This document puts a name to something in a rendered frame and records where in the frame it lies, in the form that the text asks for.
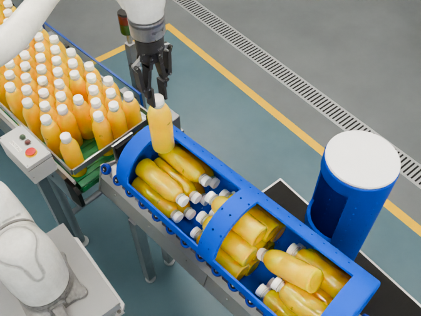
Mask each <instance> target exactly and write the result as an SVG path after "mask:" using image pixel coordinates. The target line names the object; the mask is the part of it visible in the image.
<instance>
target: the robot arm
mask: <svg viewBox="0 0 421 316"><path fill-rule="evenodd" d="M59 1H60V0H24V1H23V2H22V3H21V4H20V5H19V7H18V8H17V9H16V10H15V11H14V12H13V13H12V15H10V17H8V19H7V20H5V22H3V24H2V25H0V67H2V66H4V65H5V64H6V63H8V62H9V61H11V60H12V59H13V58H15V57H16V56H18V55H19V54H20V52H22V51H23V50H24V49H25V48H26V47H27V45H29V44H30V42H31V41H32V40H33V38H34V37H35V36H36V34H37V32H38V31H39V29H40V28H41V27H42V25H43V24H44V22H45V21H46V19H47V18H48V16H49V15H50V14H51V12H52V10H53V9H54V8H55V6H56V5H57V4H58V2H59ZM116 1H117V2H118V4H119V5H120V6H121V8H122V9H123V10H125V11H126V14H127V20H128V25H129V29H130V34H131V36H132V38H133V39H134V42H135V47H136V50H137V60H136V61H135V62H134V63H130V64H129V67H130V68H131V69H132V71H133V75H134V79H135V83H136V86H137V89H138V90H140V91H141V92H142V93H144V95H145V98H147V103H148V104H149V105H150V106H151V107H153V108H155V107H156V105H155V95H154V89H153V88H152V87H151V81H152V70H153V65H154V64H155V67H156V69H157V72H158V74H159V76H158V77H157V85H158V90H159V94H162V95H163V96H164V99H165V100H166V99H168V98H167V89H166V87H167V82H168V81H169V78H168V76H169V75H171V74H172V55H171V52H172V47H173V46H172V45H171V44H170V43H168V42H166V41H165V42H164V34H165V32H166V27H165V13H164V8H165V0H116ZM141 63H142V71H141V67H140V64H141ZM0 280H1V281H2V283H3V284H4V286H5V287H6V288H7V289H8V290H9V291H10V292H11V293H12V294H13V295H14V296H15V297H16V298H17V299H18V300H19V302H20V304H21V306H22V308H23V310H24V312H25V314H26V316H68V313H67V311H66V308H67V307H69V306H70V305H71V304H73V303H75V302H76V301H79V300H82V299H84V298H86V297H87V295H88V290H87V289H86V288H85V287H84V286H83V285H82V284H81V283H80V282H79V280H78V279H77V277H76V275H75V274H74V272H73V270H72V269H71V267H70V266H69V264H68V262H67V257H66V255H65V253H64V252H62V251H61V252H59V250H58V249H57V247H56V246H55V244H54V243H53V242H52V240H51V239H50V238H49V236H48V235H47V234H46V233H45V232H44V231H42V230H41V229H40V228H39V227H38V226H37V225H36V223H35V222H34V220H33V218H32V217H31V215H30V214H29V213H28V211H27V210H26V208H25V207H24V206H23V205H22V204H21V202H20V201H19V199H18V198H17V197H16V196H15V195H14V194H13V193H12V191H11V190H10V189H9V188H8V187H7V185H5V184H4V183H3V182H1V181H0Z"/></svg>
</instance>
